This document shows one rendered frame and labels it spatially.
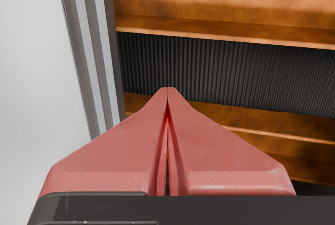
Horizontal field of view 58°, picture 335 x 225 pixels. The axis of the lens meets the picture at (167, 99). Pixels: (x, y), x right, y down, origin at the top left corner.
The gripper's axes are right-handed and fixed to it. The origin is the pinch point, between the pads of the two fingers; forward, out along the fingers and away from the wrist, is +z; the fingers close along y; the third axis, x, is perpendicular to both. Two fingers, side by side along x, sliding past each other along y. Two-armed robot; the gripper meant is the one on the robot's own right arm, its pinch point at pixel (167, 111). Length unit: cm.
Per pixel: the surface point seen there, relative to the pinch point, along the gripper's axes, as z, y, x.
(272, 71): 35.8, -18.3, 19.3
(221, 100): 37.7, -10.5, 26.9
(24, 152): 11.6, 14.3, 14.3
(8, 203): 12.8, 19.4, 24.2
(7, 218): 13.0, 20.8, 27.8
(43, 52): 10.5, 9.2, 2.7
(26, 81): 11.0, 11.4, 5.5
